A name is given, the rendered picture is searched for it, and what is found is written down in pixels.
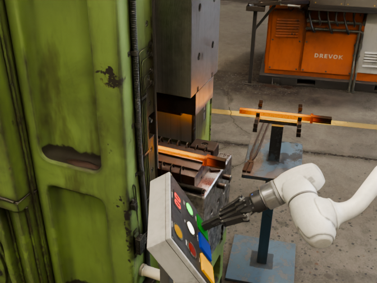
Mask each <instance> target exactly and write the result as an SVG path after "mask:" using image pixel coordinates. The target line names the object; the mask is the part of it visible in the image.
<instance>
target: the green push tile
mask: <svg viewBox="0 0 377 283"><path fill-rule="evenodd" d="M196 216H197V227H198V229H199V230H200V231H201V233H202V234H203V235H204V237H205V238H206V240H207V241H208V231H207V230H206V231H205V230H204V229H203V227H202V226H201V223H202V222H203V221H202V219H201V218H200V217H199V215H198V214H196Z"/></svg>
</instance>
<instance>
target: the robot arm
mask: <svg viewBox="0 0 377 283"><path fill-rule="evenodd" d="M324 183H325V178H324V176H323V174H322V172H321V170H320V168H319V167H318V166H317V165H315V164H313V163H307V164H304V165H300V166H297V167H294V168H292V169H290V170H288V171H286V172H284V173H282V174H280V175H279V176H278V177H277V178H276V179H274V180H271V181H270V182H268V183H266V184H263V185H261V186H260V187H259V188H260V190H259V189H258V190H255V191H253V192H251V193H250V194H249V197H243V196H242V194H240V195H239V196H238V197H237V198H236V199H235V200H233V201H231V202H230V203H228V204H227V205H226V206H224V207H222V208H221V209H220V210H219V211H220V212H219V213H218V215H216V216H214V217H212V218H210V219H208V220H206V221H204V222H202V223H201V226H202V227H203V229H204V230H205V231H206V230H208V229H211V228H213V227H216V226H218V225H221V224H222V225H223V226H224V227H227V226H231V225H235V224H238V223H241V222H249V221H250V219H249V217H250V216H251V215H252V214H254V213H255V212H258V213H260V212H263V211H265V210H267V209H268V208H269V209H271V210H272V209H275V208H277V207H279V206H281V205H284V204H286V203H287V205H288V207H289V210H290V212H291V217H292V219H293V222H294V224H295V227H296V228H297V230H298V232H299V233H300V235H301V237H302V238H303V239H304V241H305V242H307V243H308V245H310V246H312V247H315V248H325V247H328V246H330V245H331V243H332V242H333V241H334V239H335V236H336V230H338V229H339V226H340V224H341V223H343V222H345V221H348V220H350V219H352V218H354V217H356V216H358V215H359V214H360V213H361V212H363V211H364V210H365V209H366V208H367V207H368V206H369V204H370V203H371V202H372V201H373V200H374V198H375V197H376V196H377V166H376V167H375V168H374V169H373V171H372V172H371V174H370V175H369V176H368V177H367V179H366V180H365V181H364V183H363V184H362V185H361V186H360V188H359V189H358V191H357V192H356V193H355V194H354V196H353V197H352V198H351V199H349V200H348V201H345V202H341V203H337V202H334V201H332V200H331V199H329V198H327V199H326V198H322V197H319V196H318V194H317V191H318V190H320V189H321V187H322V186H323V185H324Z"/></svg>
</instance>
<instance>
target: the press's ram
mask: <svg viewBox="0 0 377 283"><path fill-rule="evenodd" d="M219 18H220V0H154V22H155V60H156V81H157V92H158V93H164V94H170V95H176V96H180V97H186V98H192V97H193V96H194V95H195V94H196V93H197V91H198V90H200V89H201V87H202V86H203V85H204V84H205V83H206V82H207V81H208V80H209V79H210V78H211V77H212V76H213V75H214V74H215V73H216V72H217V71H218V46H219Z"/></svg>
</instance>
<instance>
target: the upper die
mask: <svg viewBox="0 0 377 283"><path fill-rule="evenodd" d="M213 79H214V76H212V77H211V78H210V79H209V80H208V81H207V82H206V83H205V84H204V85H203V86H202V87H201V89H200V90H198V91H197V93H196V94H195V95H194V96H193V97H192V98H186V97H180V96H176V95H170V94H164V93H158V92H157V108H158V109H163V110H167V111H173V112H178V113H184V114H188V115H193V116H196V115H197V114H198V113H199V111H200V110H201V109H202V108H203V107H204V106H205V105H206V104H207V103H208V101H209V100H210V99H211V98H212V97H213Z"/></svg>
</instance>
